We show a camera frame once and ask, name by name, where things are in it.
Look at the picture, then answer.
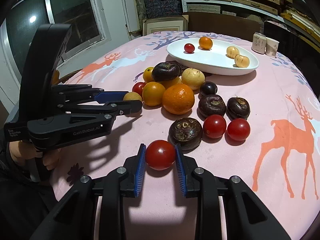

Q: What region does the small brown yellow fruit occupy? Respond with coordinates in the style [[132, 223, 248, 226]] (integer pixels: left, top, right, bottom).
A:
[[123, 92, 143, 102]]

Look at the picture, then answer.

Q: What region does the large orange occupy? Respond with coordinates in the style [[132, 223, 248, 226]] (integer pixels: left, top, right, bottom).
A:
[[162, 84, 195, 115]]

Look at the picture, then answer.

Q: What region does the red tomato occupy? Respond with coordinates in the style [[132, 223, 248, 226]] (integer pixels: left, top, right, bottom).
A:
[[203, 114, 227, 139], [227, 118, 251, 141], [132, 82, 146, 96], [184, 43, 195, 54], [145, 140, 176, 171]]

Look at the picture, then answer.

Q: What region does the dark water chestnut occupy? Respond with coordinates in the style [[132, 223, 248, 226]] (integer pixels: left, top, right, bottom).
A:
[[198, 94, 226, 117], [168, 118, 203, 153], [226, 97, 251, 120]]

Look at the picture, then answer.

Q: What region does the pale yellow striped fruit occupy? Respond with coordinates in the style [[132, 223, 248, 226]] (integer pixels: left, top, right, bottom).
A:
[[234, 54, 250, 68]]

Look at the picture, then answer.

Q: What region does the yellow apple-like fruit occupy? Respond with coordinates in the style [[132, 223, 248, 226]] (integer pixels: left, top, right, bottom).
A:
[[143, 67, 154, 83]]

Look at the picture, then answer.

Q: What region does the left hand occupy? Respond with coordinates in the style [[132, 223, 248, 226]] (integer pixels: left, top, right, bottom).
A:
[[9, 141, 61, 170]]

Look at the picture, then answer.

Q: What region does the hidden yellow orange fruit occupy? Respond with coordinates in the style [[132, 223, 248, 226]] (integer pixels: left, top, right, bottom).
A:
[[160, 76, 182, 89]]

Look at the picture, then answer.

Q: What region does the large dark purple fruit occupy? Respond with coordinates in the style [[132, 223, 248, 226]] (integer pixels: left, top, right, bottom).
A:
[[152, 61, 181, 82]]

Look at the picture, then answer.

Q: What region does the pale yellow pear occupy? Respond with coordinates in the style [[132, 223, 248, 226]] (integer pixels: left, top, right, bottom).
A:
[[181, 68, 205, 90]]

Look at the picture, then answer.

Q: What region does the small dark plum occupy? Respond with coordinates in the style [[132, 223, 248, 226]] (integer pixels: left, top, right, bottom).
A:
[[200, 81, 217, 96]]

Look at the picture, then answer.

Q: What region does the window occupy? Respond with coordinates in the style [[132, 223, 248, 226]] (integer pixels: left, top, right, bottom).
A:
[[1, 0, 111, 80]]

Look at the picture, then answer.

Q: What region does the cardboard box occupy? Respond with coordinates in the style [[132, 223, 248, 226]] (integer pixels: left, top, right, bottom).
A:
[[142, 15, 189, 36]]

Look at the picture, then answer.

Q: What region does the small orange on plate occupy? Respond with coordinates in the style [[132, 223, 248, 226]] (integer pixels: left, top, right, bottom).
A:
[[199, 36, 213, 50]]

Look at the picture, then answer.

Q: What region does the pink deer tablecloth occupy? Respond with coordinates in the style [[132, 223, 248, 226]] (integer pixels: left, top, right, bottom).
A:
[[52, 32, 319, 239]]

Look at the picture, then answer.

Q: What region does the white oval plate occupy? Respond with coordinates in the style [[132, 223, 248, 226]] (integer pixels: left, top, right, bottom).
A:
[[167, 38, 259, 76]]

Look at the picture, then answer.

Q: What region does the pale yellow fruit on plate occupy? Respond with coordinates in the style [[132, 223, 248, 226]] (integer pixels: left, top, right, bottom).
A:
[[226, 46, 240, 59]]

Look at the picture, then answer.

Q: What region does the patterned can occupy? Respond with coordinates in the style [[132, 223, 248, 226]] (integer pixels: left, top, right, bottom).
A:
[[251, 32, 267, 54]]

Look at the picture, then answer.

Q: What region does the patterned paper cup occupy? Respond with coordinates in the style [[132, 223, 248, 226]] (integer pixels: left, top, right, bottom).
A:
[[265, 37, 279, 58]]

